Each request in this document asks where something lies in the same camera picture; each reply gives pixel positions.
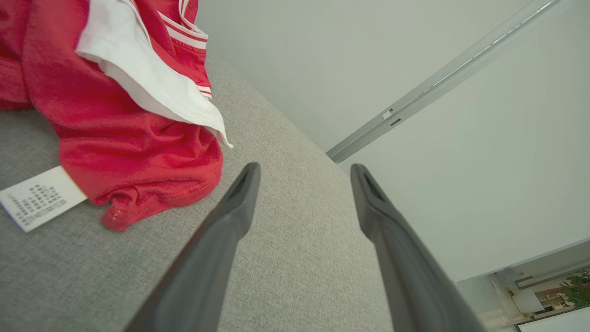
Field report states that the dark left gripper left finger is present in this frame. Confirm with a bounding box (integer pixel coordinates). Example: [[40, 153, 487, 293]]
[[124, 162, 261, 332]]

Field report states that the grey fabric sofa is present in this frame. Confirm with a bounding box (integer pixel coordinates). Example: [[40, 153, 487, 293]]
[[0, 55, 395, 332]]

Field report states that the grey metal wall frame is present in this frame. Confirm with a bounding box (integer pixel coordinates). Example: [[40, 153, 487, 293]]
[[325, 0, 561, 164]]

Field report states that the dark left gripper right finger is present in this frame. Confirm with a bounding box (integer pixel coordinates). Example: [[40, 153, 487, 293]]
[[350, 164, 487, 332]]

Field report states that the red white basketball jersey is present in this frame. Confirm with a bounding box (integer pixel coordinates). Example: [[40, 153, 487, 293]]
[[0, 0, 233, 233]]

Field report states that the green potted plant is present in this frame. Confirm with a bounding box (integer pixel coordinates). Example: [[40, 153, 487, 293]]
[[559, 270, 590, 309]]

